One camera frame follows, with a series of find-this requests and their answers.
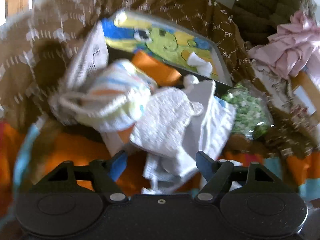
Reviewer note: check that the orange cup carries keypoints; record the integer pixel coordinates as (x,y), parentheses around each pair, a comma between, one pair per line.
(163,75)

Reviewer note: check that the dark olive quilted jacket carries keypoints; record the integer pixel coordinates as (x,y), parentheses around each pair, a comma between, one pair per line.
(258,19)

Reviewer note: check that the green floral plastic bag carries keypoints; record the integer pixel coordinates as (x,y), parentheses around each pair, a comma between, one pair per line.
(252,119)

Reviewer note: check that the wooden bed rail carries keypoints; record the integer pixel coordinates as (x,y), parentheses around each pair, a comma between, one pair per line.
(308,92)

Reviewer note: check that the striped pastel baby garment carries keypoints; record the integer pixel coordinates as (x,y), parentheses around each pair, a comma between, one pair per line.
(108,98)

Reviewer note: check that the pink crumpled shirt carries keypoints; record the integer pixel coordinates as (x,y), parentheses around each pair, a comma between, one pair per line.
(293,47)

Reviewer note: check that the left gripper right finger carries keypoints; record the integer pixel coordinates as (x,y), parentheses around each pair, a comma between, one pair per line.
(217,174)

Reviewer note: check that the brown patterned blanket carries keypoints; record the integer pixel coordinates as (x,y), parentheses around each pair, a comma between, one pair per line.
(37,46)

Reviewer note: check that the colourful cartoon storage box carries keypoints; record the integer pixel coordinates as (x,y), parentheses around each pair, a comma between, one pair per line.
(133,31)

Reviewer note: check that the white knitted cloth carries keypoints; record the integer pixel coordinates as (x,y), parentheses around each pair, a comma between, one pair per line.
(176,124)

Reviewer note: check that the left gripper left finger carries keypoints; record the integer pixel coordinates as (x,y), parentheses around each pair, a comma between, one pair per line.
(105,173)

